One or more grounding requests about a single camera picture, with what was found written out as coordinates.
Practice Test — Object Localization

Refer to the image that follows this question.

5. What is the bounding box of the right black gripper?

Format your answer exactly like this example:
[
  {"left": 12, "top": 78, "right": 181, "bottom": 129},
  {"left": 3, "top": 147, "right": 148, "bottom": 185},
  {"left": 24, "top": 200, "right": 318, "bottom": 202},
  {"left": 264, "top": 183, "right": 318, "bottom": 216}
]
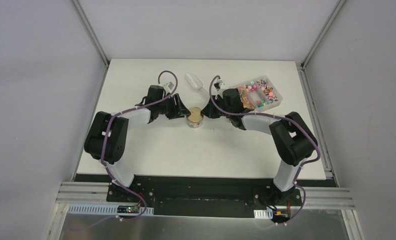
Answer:
[{"left": 201, "top": 95, "right": 232, "bottom": 119}]

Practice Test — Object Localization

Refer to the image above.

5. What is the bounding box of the wooden jar lid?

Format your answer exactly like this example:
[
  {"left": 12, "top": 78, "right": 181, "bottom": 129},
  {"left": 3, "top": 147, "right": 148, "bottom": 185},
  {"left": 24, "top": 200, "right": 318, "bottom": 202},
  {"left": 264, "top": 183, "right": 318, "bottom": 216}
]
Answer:
[{"left": 186, "top": 107, "right": 203, "bottom": 123}]

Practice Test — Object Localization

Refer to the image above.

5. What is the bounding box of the clear plastic scoop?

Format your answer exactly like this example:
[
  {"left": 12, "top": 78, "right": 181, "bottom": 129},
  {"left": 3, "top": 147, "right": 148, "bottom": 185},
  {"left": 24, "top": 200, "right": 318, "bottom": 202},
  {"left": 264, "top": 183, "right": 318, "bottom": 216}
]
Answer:
[{"left": 184, "top": 73, "right": 210, "bottom": 98}]

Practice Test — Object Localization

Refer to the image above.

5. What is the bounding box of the clear plastic jar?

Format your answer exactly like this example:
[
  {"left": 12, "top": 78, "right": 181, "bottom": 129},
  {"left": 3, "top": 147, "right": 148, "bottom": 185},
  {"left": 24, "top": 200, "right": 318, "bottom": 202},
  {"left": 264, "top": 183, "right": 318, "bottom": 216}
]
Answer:
[{"left": 186, "top": 118, "right": 203, "bottom": 129}]

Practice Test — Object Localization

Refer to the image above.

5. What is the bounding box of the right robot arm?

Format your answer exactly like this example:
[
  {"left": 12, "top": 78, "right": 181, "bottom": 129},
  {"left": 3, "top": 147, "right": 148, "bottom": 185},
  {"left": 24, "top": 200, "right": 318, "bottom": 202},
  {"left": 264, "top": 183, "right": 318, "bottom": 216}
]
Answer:
[{"left": 202, "top": 88, "right": 320, "bottom": 205}]

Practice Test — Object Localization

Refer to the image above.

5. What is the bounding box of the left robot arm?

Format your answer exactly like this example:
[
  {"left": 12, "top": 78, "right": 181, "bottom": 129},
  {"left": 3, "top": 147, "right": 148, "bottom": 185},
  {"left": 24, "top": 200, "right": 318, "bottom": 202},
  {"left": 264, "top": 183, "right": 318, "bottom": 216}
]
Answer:
[{"left": 84, "top": 85, "right": 191, "bottom": 202}]

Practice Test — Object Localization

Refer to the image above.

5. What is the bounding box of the compartmented candy tray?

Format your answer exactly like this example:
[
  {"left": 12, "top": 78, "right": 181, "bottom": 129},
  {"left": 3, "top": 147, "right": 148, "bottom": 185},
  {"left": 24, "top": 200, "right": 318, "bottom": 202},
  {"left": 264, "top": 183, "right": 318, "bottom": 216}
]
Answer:
[{"left": 233, "top": 75, "right": 283, "bottom": 112}]

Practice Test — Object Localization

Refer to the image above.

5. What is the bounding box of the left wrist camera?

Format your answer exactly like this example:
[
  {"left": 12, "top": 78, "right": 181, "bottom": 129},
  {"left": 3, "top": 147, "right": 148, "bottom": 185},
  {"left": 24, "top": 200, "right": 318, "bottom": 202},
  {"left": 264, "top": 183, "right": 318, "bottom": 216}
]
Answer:
[{"left": 163, "top": 82, "right": 175, "bottom": 94}]

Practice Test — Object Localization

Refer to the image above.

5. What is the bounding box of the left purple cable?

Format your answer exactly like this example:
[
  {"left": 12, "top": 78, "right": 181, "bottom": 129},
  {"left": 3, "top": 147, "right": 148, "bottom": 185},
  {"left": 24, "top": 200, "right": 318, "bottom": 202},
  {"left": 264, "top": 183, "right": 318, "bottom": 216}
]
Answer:
[{"left": 66, "top": 70, "right": 179, "bottom": 232}]

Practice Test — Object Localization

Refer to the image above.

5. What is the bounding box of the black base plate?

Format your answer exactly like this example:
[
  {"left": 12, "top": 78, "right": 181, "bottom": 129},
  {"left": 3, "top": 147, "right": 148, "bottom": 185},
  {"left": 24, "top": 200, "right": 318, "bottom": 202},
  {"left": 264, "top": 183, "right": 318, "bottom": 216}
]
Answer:
[{"left": 74, "top": 173, "right": 314, "bottom": 219}]

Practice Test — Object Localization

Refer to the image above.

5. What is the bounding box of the right slotted cable duct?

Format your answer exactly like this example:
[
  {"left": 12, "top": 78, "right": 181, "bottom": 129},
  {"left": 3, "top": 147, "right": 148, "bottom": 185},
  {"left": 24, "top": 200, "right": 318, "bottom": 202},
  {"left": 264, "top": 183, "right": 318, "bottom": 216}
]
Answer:
[{"left": 253, "top": 208, "right": 273, "bottom": 220}]

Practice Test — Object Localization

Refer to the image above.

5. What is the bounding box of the slotted cable duct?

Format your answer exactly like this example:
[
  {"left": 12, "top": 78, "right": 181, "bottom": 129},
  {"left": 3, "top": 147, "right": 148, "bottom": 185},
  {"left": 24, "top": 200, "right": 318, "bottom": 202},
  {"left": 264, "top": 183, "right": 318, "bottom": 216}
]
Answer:
[
  {"left": 253, "top": 208, "right": 273, "bottom": 220},
  {"left": 67, "top": 203, "right": 154, "bottom": 217}
]

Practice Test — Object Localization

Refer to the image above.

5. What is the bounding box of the left slotted cable duct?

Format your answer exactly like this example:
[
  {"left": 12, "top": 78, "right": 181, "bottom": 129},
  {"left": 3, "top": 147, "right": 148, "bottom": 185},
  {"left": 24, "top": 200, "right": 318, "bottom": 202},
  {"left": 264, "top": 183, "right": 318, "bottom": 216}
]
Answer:
[{"left": 67, "top": 203, "right": 154, "bottom": 217}]

